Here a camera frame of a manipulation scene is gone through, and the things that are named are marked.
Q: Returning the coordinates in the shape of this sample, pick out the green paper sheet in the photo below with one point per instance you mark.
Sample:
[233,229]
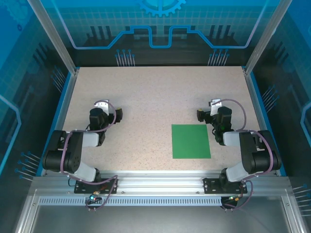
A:
[190,142]

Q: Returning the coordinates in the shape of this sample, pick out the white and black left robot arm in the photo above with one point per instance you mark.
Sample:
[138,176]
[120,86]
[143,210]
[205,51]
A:
[73,145]

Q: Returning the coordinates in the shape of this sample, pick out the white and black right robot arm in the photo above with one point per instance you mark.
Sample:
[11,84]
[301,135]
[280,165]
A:
[257,155]

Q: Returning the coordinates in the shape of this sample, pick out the grey metal bottom panel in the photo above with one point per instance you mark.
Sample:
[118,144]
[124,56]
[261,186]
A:
[158,221]

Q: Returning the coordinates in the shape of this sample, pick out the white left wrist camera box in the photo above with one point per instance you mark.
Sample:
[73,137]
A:
[102,104]

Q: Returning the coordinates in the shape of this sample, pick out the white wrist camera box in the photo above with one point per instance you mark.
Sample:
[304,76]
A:
[216,104]
[102,104]

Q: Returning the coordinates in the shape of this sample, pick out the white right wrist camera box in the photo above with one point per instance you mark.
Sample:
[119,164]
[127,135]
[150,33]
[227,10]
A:
[216,104]

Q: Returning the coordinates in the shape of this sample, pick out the aluminium table side rail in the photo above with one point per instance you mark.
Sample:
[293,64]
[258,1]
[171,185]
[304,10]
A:
[64,109]
[258,109]

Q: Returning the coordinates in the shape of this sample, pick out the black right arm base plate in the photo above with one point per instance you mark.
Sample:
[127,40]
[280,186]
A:
[211,185]

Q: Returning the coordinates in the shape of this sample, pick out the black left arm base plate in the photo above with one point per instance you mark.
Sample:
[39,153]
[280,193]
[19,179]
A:
[81,188]

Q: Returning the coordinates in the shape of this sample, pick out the aluminium mounting rail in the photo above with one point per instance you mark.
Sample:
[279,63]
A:
[160,184]

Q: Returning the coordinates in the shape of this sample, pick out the aluminium frame post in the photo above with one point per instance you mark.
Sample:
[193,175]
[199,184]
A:
[266,36]
[58,41]

